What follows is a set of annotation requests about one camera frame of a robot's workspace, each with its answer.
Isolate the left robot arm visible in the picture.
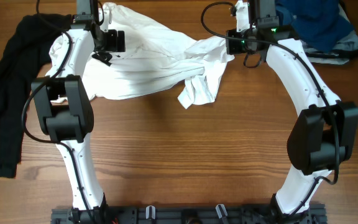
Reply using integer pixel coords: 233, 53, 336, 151
24, 0, 126, 223

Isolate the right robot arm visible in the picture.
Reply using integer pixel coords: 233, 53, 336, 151
226, 1, 358, 221

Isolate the white t-shirt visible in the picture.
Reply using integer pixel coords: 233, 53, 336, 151
47, 2, 235, 110

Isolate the left black cable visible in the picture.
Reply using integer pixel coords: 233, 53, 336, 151
21, 0, 105, 224

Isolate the folded grey garment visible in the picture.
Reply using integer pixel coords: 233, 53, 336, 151
300, 3, 358, 66

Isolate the folded navy blue garment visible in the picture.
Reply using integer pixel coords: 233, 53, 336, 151
275, 0, 354, 52

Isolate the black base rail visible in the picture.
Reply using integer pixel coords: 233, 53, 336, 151
50, 204, 328, 224

